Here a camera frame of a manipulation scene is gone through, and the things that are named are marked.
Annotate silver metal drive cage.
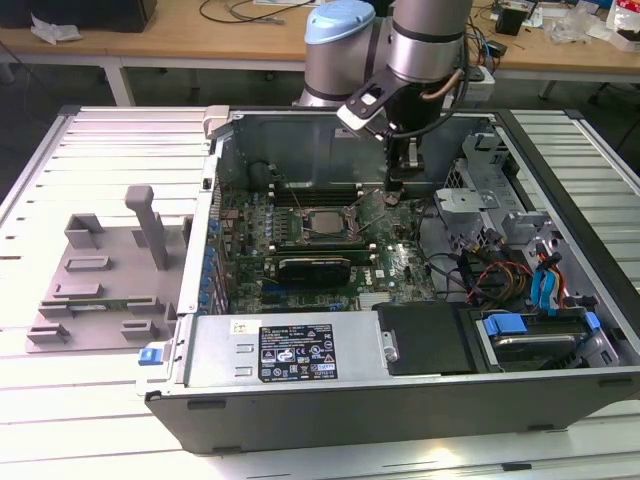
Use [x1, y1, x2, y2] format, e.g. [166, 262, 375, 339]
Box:
[432, 130, 565, 261]

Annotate grey parts rack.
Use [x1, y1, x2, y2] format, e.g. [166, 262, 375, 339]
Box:
[25, 184, 194, 354]

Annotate wooden desk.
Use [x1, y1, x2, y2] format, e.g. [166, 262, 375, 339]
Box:
[0, 0, 640, 107]

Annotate green RAM stick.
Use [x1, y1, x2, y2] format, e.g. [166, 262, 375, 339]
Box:
[69, 298, 154, 308]

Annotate hard disk in blue carrier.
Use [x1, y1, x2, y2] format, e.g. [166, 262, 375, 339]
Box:
[477, 309, 601, 374]

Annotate black graphics card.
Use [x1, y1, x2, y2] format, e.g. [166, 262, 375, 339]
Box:
[276, 256, 352, 290]

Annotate clear plastic bags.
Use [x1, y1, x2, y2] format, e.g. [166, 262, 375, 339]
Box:
[543, 5, 609, 47]

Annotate black plastic cover panel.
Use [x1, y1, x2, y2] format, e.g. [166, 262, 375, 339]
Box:
[374, 302, 475, 377]

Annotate CPU socket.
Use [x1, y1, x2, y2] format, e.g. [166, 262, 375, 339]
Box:
[295, 203, 361, 244]

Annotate coloured power wire bundle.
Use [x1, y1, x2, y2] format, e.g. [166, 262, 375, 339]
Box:
[469, 259, 536, 304]

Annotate silver CPU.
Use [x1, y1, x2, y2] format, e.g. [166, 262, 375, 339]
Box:
[305, 211, 350, 236]

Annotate red and white bag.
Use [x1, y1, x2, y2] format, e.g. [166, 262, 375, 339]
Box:
[606, 0, 640, 52]

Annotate black cable with brass connector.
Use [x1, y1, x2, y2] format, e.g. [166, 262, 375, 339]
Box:
[419, 69, 460, 106]

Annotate green motherboard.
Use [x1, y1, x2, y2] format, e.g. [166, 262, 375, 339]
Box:
[219, 183, 444, 315]

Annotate blue flat data wire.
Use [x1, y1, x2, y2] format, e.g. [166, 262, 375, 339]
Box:
[529, 267, 550, 316]
[542, 252, 569, 317]

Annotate silver power supply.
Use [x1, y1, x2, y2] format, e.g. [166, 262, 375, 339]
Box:
[172, 312, 397, 390]

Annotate large black box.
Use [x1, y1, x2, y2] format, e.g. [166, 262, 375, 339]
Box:
[0, 0, 159, 33]

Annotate small black box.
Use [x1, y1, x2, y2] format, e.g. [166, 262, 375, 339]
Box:
[494, 3, 527, 37]

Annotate black cylindrical component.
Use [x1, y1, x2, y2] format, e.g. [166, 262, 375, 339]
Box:
[247, 159, 272, 194]

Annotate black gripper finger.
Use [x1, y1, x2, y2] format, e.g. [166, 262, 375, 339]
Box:
[385, 143, 427, 195]

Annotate black RAM slot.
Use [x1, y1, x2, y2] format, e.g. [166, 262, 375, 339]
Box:
[268, 180, 364, 188]
[269, 254, 377, 262]
[268, 191, 364, 199]
[269, 243, 377, 251]
[268, 186, 364, 194]
[269, 248, 377, 256]
[269, 237, 377, 245]
[268, 197, 364, 205]

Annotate thin metal locking lever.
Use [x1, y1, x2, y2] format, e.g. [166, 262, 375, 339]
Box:
[274, 168, 303, 212]

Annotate black and silver PC case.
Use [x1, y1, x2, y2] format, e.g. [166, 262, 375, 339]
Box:
[135, 104, 640, 456]

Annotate crumpled white plastic wrap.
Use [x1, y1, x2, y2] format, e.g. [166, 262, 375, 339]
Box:
[29, 12, 84, 46]

